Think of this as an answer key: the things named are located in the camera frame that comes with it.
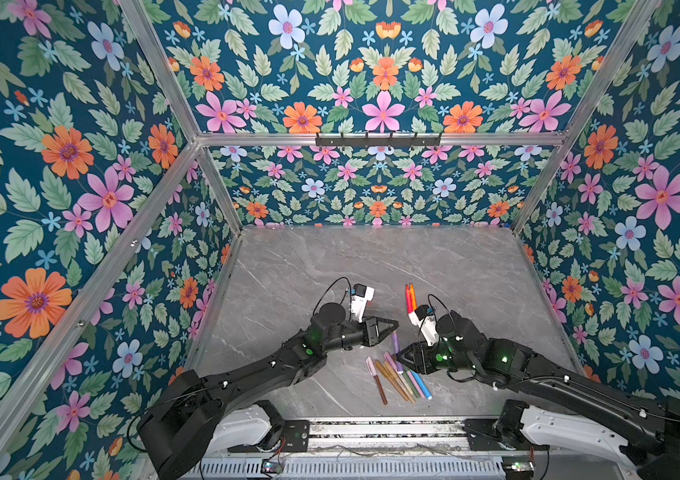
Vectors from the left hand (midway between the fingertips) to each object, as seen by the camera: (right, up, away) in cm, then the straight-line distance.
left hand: (402, 324), depth 69 cm
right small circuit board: (+28, -35, +1) cm, 45 cm away
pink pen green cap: (+6, -20, +13) cm, 24 cm away
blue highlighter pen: (+7, -20, +13) cm, 25 cm away
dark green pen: (+4, -19, +13) cm, 24 cm away
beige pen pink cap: (+2, -19, +13) cm, 23 cm away
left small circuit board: (-31, -35, +1) cm, 47 cm away
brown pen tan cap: (+3, -23, +11) cm, 26 cm away
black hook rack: (-4, +53, +24) cm, 58 cm away
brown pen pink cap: (-6, -17, +15) cm, 24 cm away
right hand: (-1, -8, +1) cm, 8 cm away
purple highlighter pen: (-1, -7, +3) cm, 7 cm away
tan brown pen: (0, -19, +13) cm, 23 cm away
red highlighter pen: (+6, +1, +30) cm, 31 cm away
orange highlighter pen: (+8, +3, +30) cm, 31 cm away
